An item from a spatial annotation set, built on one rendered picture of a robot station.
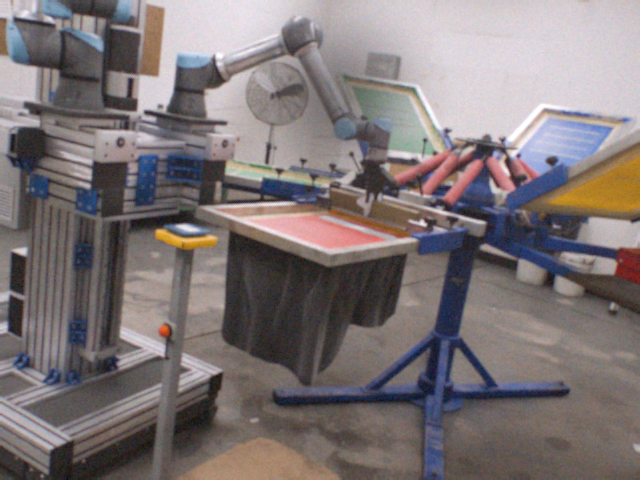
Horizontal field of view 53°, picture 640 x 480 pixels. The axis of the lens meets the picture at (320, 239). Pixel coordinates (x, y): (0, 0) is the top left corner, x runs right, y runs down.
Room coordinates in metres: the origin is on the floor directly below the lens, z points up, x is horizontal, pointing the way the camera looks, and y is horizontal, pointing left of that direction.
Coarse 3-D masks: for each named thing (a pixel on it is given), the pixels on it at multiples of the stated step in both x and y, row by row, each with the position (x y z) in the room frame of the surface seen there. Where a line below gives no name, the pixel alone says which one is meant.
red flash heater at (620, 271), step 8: (624, 248) 1.94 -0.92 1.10; (632, 248) 1.96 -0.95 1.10; (624, 256) 1.93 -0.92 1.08; (632, 256) 1.90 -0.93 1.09; (624, 264) 1.92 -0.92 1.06; (632, 264) 1.90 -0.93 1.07; (616, 272) 1.95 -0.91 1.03; (624, 272) 1.92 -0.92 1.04; (632, 272) 1.89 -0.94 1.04; (632, 280) 1.89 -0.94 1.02
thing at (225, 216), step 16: (208, 208) 2.11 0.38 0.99; (224, 208) 2.16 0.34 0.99; (240, 208) 2.22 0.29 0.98; (256, 208) 2.28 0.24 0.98; (272, 208) 2.35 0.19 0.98; (288, 208) 2.42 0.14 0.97; (304, 208) 2.49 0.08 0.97; (320, 208) 2.57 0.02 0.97; (224, 224) 2.02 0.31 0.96; (240, 224) 1.98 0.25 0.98; (256, 224) 1.98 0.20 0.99; (272, 240) 1.89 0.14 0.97; (288, 240) 1.85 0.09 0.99; (400, 240) 2.08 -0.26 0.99; (416, 240) 2.13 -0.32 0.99; (304, 256) 1.81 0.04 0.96; (320, 256) 1.78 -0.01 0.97; (336, 256) 1.78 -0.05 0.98; (352, 256) 1.84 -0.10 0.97; (368, 256) 1.90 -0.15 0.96; (384, 256) 1.97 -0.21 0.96
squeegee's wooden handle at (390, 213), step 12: (336, 192) 2.50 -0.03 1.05; (348, 192) 2.49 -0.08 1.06; (336, 204) 2.49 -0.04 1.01; (348, 204) 2.46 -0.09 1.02; (372, 204) 2.39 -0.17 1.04; (384, 204) 2.36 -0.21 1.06; (372, 216) 2.39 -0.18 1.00; (384, 216) 2.36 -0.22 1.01; (396, 216) 2.32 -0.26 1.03; (408, 216) 2.29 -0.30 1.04; (420, 216) 2.29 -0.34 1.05
